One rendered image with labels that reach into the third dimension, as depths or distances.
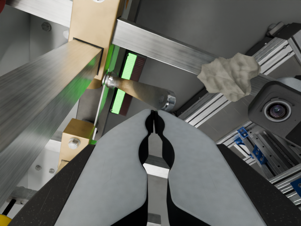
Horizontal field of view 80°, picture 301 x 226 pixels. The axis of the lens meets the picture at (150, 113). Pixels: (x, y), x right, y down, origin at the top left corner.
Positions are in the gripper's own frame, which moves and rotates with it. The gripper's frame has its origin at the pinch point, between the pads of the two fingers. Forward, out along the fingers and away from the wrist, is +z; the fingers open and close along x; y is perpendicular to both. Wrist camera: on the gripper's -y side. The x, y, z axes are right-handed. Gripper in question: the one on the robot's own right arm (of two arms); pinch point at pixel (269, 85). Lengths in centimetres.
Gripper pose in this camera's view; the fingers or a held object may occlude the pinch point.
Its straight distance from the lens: 36.9
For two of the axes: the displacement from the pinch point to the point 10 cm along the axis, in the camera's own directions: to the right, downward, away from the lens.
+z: 0.1, -5.2, 8.5
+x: 3.4, -8.0, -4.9
